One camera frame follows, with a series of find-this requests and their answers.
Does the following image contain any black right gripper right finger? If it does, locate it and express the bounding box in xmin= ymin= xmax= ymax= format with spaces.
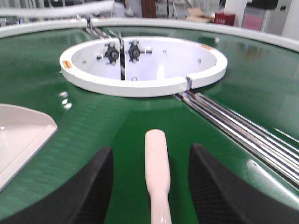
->
xmin=188 ymin=143 xmax=299 ymax=224

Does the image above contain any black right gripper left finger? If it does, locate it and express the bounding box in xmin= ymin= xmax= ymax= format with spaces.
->
xmin=1 ymin=147 xmax=114 ymax=224

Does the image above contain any pink hand broom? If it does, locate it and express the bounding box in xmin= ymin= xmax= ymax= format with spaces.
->
xmin=145 ymin=129 xmax=172 ymax=224

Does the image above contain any pink plastic dustpan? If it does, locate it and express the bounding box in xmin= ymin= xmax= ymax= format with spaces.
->
xmin=0 ymin=103 xmax=58 ymax=191

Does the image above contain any white outer conveyor rim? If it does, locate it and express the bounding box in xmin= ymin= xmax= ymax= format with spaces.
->
xmin=0 ymin=18 xmax=299 ymax=52

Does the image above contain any near metal roller strip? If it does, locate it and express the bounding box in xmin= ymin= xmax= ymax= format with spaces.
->
xmin=175 ymin=91 xmax=299 ymax=188

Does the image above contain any metal roller strip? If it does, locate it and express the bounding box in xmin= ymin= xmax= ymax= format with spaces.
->
xmin=175 ymin=91 xmax=299 ymax=188
xmin=77 ymin=15 xmax=122 ymax=40

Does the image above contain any orange warning sticker left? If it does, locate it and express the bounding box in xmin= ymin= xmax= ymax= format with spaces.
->
xmin=63 ymin=60 xmax=71 ymax=69

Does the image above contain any orange warning sticker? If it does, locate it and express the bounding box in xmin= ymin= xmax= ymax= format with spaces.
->
xmin=63 ymin=60 xmax=71 ymax=69
xmin=201 ymin=44 xmax=213 ymax=50

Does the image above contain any orange warning sticker right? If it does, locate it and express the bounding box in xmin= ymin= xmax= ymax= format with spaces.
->
xmin=201 ymin=44 xmax=213 ymax=50

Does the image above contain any far metal roller strip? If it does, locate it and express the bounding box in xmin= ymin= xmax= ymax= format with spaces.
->
xmin=77 ymin=15 xmax=122 ymax=40

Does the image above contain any red box in background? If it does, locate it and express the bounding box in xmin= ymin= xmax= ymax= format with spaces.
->
xmin=214 ymin=12 xmax=235 ymax=26

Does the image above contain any white central conveyor ring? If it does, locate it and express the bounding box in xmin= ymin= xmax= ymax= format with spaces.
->
xmin=59 ymin=36 xmax=228 ymax=98

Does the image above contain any left black bearing mount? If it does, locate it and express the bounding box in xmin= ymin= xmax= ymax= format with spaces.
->
xmin=96 ymin=42 xmax=120 ymax=65

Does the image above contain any black bearing mount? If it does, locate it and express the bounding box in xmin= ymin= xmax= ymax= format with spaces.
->
xmin=96 ymin=42 xmax=120 ymax=65
xmin=126 ymin=40 xmax=152 ymax=63

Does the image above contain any right black bearing mount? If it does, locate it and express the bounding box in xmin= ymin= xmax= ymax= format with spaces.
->
xmin=126 ymin=40 xmax=152 ymax=63

